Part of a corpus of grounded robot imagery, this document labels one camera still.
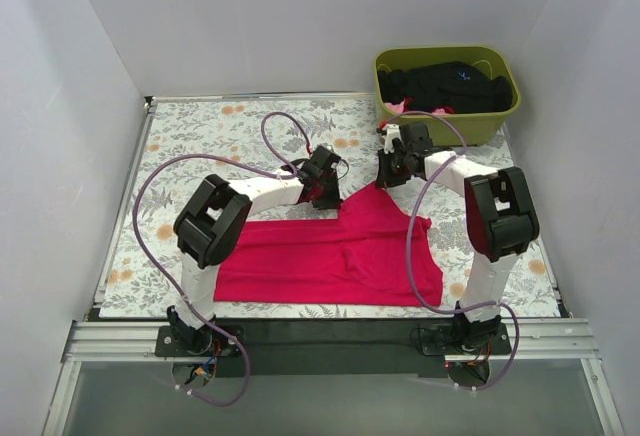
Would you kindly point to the magenta t shirt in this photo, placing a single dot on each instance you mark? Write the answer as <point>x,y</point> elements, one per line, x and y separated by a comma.
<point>372,253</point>

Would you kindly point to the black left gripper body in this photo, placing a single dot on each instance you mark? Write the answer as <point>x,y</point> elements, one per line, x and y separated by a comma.
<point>327,195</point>

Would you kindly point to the pink garment in basket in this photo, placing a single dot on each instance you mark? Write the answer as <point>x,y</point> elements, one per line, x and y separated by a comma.
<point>403,108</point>

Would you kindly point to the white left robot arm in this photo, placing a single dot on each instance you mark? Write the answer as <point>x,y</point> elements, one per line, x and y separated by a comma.
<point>210,225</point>

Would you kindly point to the green plastic laundry basket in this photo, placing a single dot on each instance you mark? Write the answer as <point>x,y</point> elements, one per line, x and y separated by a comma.
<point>477,129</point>

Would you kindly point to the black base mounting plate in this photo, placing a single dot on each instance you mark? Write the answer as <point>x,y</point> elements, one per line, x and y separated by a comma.
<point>301,347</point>

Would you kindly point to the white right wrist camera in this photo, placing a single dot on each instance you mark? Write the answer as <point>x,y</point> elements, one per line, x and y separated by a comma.
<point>390,133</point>

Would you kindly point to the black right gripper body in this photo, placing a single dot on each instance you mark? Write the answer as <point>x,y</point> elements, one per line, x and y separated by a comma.
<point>390,174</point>

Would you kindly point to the black t shirt in basket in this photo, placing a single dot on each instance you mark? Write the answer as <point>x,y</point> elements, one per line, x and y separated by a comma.
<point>458,85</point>

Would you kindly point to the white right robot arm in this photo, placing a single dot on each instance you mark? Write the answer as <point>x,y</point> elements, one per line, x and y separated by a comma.
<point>501,223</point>

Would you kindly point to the floral patterned table mat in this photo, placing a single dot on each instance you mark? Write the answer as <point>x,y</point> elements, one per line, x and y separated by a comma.
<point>134,288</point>

